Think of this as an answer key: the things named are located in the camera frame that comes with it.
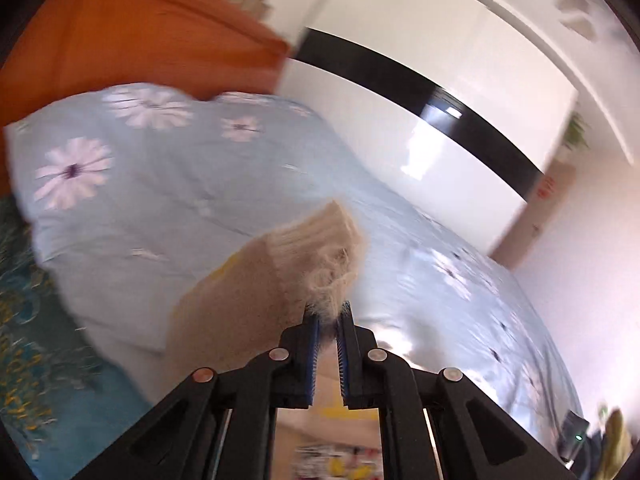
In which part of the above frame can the orange wooden headboard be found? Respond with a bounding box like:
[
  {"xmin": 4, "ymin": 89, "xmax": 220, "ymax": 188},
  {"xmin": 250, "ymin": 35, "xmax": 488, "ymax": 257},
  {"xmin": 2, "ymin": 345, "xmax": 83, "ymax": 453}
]
[{"xmin": 0, "ymin": 0, "xmax": 292, "ymax": 196}]

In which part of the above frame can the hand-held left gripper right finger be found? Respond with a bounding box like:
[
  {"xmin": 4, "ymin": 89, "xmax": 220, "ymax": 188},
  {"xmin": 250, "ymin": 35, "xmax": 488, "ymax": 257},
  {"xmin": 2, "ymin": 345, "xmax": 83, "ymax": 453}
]
[{"xmin": 336, "ymin": 301, "xmax": 581, "ymax": 480}]

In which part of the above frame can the small black device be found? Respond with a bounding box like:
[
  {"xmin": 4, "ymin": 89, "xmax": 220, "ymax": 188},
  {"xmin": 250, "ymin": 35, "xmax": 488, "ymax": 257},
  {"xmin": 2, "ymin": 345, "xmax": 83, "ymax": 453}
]
[{"xmin": 556, "ymin": 410, "xmax": 592, "ymax": 461}]

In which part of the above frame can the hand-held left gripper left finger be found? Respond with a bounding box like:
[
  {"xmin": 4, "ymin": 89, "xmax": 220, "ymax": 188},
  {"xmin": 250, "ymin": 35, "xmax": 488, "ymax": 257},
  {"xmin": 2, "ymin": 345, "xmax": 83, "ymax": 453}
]
[{"xmin": 70, "ymin": 303, "xmax": 321, "ymax": 480}]

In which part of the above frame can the teal patterned bed sheet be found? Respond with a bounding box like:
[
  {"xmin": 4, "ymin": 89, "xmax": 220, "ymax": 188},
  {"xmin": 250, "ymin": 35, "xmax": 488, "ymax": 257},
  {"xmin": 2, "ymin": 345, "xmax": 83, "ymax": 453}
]
[{"xmin": 0, "ymin": 195, "xmax": 151, "ymax": 478}]

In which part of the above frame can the light blue floral quilt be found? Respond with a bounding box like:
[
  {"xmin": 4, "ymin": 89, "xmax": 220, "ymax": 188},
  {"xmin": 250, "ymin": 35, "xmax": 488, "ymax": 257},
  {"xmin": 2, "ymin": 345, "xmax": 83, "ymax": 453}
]
[{"xmin": 4, "ymin": 83, "xmax": 585, "ymax": 456}]

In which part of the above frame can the green potted plant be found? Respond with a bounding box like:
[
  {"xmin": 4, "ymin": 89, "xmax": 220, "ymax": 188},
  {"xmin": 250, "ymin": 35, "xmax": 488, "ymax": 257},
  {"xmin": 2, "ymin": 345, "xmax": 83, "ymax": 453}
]
[{"xmin": 564, "ymin": 112, "xmax": 591, "ymax": 151}]

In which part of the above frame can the beige knitted sweater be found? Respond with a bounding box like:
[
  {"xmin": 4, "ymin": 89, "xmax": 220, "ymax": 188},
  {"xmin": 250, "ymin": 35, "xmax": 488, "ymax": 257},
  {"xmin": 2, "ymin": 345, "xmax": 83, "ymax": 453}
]
[{"xmin": 161, "ymin": 200, "xmax": 381, "ymax": 480}]

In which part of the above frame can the white wardrobe with black stripe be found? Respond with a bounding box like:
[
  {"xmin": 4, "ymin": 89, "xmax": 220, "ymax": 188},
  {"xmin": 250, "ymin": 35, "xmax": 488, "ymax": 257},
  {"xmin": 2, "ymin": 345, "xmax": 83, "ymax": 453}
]
[{"xmin": 278, "ymin": 0, "xmax": 581, "ymax": 261}]

